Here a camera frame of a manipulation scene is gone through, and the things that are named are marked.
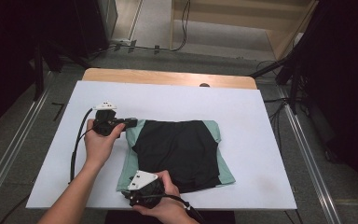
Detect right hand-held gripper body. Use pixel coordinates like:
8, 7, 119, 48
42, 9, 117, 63
120, 169, 166, 210

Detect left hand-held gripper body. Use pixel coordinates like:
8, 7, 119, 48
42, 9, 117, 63
92, 100, 128, 137

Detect black and green t-shirt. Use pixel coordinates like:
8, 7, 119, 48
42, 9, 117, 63
116, 119, 237, 194

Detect person's left hand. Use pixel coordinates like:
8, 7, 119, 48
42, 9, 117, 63
83, 119, 127, 171

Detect person's right hand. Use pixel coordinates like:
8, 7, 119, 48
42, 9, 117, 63
132, 169, 200, 224

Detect wooden table edge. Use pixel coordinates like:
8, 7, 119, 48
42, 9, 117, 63
82, 67, 258, 91

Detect person's dark clothing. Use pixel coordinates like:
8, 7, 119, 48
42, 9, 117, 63
104, 210, 237, 224

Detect black metal stand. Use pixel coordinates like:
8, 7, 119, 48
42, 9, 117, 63
249, 46, 304, 116
31, 35, 91, 103

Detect black cabinet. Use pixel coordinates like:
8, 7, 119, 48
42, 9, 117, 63
73, 0, 119, 60

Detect white board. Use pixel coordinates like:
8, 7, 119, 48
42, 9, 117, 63
25, 79, 297, 210

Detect black curtain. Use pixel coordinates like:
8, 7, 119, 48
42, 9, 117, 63
0, 0, 78, 141
292, 0, 358, 206

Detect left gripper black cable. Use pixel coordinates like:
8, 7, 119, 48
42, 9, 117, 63
69, 107, 95, 184

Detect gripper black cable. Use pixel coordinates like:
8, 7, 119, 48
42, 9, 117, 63
134, 193, 207, 224
69, 107, 95, 184

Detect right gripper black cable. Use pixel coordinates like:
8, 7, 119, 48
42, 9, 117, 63
134, 193, 207, 224

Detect metal floor rail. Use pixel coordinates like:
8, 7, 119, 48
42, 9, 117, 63
0, 73, 53, 217
275, 83, 343, 224

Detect hanging black cable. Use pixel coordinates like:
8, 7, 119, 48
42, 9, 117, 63
136, 0, 192, 53

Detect black floor cables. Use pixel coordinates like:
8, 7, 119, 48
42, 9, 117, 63
255, 59, 292, 148

